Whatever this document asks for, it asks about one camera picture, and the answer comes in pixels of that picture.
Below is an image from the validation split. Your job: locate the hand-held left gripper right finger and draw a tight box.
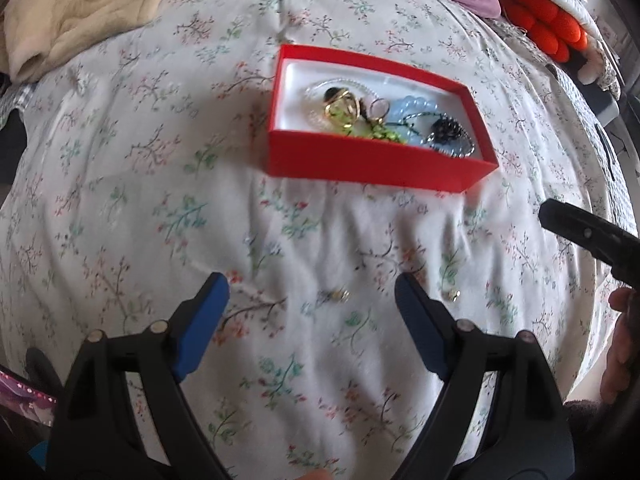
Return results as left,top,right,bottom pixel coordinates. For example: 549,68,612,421
394,273,575,480

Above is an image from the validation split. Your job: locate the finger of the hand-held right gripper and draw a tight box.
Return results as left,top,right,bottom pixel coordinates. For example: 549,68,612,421
538,198,640,288

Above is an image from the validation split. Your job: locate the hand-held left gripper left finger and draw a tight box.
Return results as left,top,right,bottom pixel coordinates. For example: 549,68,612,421
47,272,236,480

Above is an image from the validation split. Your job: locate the black bead bracelet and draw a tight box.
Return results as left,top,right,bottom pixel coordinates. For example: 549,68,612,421
421,115,477,159

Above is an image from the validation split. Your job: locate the red jewelry box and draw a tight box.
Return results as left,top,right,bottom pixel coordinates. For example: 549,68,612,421
265,43,500,195

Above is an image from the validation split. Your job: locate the light blue bead bracelet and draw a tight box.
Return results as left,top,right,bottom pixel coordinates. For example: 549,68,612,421
386,95,442,149

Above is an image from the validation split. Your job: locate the pink stone ring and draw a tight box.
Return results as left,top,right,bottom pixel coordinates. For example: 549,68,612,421
368,98,394,124

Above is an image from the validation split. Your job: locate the gold ring dark stone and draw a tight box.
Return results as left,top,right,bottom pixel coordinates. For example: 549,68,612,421
322,87,367,129

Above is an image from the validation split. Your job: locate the clear bead bracelet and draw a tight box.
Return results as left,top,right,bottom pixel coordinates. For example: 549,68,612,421
304,76,397,130

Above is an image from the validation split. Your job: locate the person's right hand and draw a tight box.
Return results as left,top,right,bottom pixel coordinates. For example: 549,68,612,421
599,286,640,405

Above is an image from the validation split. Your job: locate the grey checkered cloth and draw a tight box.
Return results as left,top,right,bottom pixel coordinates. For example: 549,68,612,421
552,66,637,242

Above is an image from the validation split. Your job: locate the grey white box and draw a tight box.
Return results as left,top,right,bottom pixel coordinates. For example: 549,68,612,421
579,76,622,127

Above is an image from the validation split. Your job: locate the floral bed sheet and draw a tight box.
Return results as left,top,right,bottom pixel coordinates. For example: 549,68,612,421
0,0,628,480

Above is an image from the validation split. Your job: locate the purple printed packet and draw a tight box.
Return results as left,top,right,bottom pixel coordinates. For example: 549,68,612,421
0,367,62,429

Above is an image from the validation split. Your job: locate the orange plush toy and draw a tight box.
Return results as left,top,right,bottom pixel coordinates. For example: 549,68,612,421
499,0,592,64

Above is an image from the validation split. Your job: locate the beige quilted blanket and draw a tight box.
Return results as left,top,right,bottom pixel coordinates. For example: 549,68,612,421
2,0,202,84

